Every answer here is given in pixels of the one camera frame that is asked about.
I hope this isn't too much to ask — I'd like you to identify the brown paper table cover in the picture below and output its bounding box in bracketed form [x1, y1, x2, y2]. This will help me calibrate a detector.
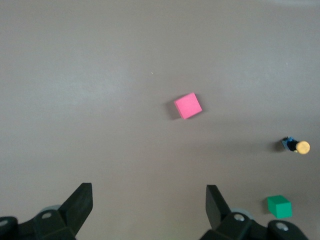
[0, 0, 320, 240]

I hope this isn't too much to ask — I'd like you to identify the green foam cube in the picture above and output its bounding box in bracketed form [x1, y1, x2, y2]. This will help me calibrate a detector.
[266, 194, 293, 220]

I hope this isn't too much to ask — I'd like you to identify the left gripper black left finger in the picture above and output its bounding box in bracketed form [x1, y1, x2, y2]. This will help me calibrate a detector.
[0, 182, 94, 240]

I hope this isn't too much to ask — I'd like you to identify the pink foam cube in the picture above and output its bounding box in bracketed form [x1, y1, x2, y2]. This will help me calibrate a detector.
[173, 92, 203, 121]

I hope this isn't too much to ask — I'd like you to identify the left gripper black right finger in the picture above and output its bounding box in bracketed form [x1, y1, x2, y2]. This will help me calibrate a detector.
[199, 184, 309, 240]

